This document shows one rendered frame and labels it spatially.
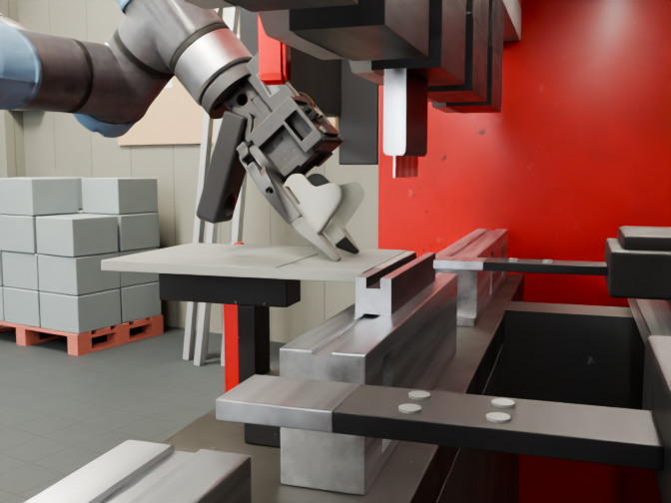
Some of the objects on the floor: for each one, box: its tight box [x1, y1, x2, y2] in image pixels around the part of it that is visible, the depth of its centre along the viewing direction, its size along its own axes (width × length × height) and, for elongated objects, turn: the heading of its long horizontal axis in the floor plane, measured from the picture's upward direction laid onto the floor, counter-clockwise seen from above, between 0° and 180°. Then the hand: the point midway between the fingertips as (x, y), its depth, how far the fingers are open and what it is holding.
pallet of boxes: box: [0, 177, 164, 356], centre depth 486 cm, size 104×70×103 cm
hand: (335, 251), depth 74 cm, fingers open, 5 cm apart
